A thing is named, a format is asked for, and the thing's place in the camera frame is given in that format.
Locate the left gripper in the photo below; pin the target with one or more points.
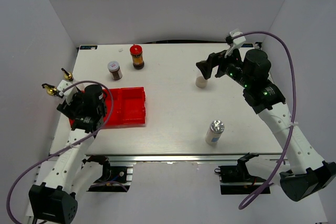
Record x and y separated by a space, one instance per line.
67 109

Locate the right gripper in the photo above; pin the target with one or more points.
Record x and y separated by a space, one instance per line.
218 59

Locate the clear glass oil bottle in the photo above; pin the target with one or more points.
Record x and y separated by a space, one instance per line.
68 76

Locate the small dark spice jar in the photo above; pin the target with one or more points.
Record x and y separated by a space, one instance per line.
115 71

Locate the red-capped brown sauce bottle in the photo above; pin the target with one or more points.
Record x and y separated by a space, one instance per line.
136 52

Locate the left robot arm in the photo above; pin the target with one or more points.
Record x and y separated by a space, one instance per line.
56 198

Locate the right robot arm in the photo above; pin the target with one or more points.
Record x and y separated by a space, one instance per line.
308 172

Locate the clear jar with metal lid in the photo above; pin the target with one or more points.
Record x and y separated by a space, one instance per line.
201 82

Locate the red plastic organizer tray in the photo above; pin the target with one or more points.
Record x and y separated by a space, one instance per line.
124 106

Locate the white shaker with metal lid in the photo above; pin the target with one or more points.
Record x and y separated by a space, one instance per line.
215 130

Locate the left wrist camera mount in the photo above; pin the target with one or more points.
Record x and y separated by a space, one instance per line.
67 93

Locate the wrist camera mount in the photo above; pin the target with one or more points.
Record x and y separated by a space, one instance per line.
235 40
67 93

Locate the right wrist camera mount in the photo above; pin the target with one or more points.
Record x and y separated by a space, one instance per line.
235 40

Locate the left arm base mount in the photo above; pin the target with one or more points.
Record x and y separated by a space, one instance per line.
114 177

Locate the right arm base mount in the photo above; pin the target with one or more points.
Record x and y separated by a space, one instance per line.
235 179

